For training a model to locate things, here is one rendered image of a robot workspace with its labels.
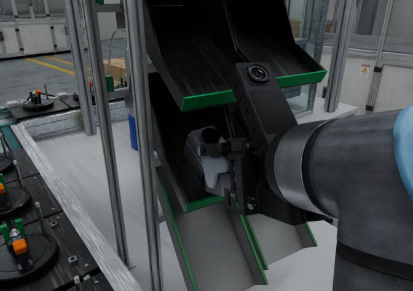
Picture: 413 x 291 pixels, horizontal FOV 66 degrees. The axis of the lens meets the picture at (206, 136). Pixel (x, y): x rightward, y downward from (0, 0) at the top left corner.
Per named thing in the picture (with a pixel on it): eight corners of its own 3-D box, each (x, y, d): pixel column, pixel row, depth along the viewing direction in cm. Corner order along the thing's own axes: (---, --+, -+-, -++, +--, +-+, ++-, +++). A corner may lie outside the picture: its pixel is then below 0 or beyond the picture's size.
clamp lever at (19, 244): (32, 265, 63) (27, 246, 58) (20, 271, 62) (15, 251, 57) (26, 250, 65) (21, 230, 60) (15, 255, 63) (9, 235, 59)
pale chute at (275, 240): (305, 247, 68) (318, 245, 65) (255, 271, 63) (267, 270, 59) (254, 131, 76) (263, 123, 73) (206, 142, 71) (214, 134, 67)
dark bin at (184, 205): (255, 190, 53) (271, 162, 48) (185, 214, 47) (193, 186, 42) (188, 86, 69) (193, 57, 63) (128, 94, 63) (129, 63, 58)
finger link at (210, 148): (190, 157, 41) (231, 156, 33) (190, 145, 41) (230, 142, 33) (221, 154, 43) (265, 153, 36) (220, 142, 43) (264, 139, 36)
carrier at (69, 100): (117, 102, 174) (114, 79, 169) (72, 111, 160) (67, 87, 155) (99, 93, 191) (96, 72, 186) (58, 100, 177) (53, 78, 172)
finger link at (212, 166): (185, 187, 45) (222, 193, 38) (182, 145, 46) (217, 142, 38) (204, 184, 47) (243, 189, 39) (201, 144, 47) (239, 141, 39)
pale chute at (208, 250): (256, 283, 60) (268, 283, 56) (194, 315, 54) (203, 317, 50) (206, 148, 68) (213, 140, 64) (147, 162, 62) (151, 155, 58)
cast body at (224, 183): (251, 193, 44) (246, 142, 44) (221, 197, 42) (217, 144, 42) (226, 186, 51) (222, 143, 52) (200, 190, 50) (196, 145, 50)
